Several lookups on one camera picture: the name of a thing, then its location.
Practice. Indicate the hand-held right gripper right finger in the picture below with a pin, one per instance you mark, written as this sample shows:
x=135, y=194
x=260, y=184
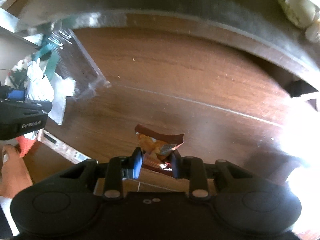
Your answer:
x=175, y=165

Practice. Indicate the white plastic bag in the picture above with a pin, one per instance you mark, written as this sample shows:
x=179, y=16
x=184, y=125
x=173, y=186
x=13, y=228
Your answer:
x=40, y=85

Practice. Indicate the white printed strip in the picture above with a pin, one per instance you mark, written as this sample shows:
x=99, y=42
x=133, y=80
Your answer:
x=65, y=147

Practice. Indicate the low glossy wooden bench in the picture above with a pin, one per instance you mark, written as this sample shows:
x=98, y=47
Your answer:
x=175, y=0

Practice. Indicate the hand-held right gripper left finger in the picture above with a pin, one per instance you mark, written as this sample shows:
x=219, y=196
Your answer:
x=138, y=162

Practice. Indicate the floral cloth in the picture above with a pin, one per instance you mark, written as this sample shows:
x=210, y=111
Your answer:
x=16, y=72

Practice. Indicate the red mesh cloth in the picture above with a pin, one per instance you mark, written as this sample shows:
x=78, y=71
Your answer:
x=26, y=145

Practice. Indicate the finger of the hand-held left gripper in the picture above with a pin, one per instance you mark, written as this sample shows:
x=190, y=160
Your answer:
x=16, y=95

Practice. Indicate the person's left hand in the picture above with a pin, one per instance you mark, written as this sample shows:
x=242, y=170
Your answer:
x=13, y=172

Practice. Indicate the brown orange snack wrapper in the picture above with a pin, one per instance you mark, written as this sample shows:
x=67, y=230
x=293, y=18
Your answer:
x=156, y=147

